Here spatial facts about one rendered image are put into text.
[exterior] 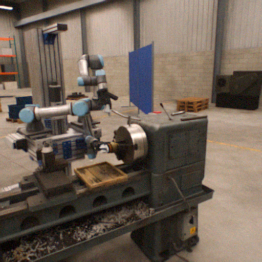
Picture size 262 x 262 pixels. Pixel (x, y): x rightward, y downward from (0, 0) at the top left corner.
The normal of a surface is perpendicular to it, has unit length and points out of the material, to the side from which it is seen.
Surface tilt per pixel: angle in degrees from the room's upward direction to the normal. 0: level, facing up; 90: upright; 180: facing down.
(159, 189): 90
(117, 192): 88
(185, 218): 87
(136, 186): 88
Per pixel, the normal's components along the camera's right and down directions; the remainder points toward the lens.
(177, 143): 0.51, 0.21
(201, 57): -0.67, 0.20
